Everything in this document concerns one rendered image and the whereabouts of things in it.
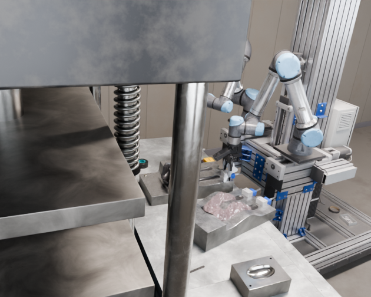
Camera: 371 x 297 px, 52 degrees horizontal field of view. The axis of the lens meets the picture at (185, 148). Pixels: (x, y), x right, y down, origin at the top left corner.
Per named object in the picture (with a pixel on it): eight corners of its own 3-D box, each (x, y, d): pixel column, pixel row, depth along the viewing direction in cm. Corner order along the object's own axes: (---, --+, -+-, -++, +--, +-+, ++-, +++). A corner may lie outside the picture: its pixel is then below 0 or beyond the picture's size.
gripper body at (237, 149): (241, 163, 220) (244, 144, 215) (228, 164, 217) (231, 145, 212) (235, 157, 227) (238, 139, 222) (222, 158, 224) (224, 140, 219)
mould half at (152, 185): (214, 173, 245) (215, 154, 240) (232, 194, 224) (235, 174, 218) (139, 182, 227) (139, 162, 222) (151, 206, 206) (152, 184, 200)
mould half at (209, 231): (239, 195, 222) (242, 179, 218) (274, 217, 204) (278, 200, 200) (172, 223, 193) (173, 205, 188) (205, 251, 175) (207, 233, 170)
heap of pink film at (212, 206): (231, 195, 211) (232, 183, 207) (255, 211, 198) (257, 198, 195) (195, 210, 195) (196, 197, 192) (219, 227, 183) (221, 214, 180)
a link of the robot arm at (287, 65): (320, 134, 218) (291, 46, 199) (327, 145, 205) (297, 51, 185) (300, 141, 221) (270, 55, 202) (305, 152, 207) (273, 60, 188)
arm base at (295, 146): (300, 144, 239) (302, 129, 235) (317, 153, 227) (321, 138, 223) (281, 147, 232) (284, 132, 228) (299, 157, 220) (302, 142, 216)
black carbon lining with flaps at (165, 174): (210, 169, 235) (211, 155, 231) (221, 181, 222) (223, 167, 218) (156, 175, 223) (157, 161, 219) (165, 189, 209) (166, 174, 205)
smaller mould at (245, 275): (268, 267, 169) (271, 254, 166) (288, 291, 156) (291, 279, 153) (229, 276, 162) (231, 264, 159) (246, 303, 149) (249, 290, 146)
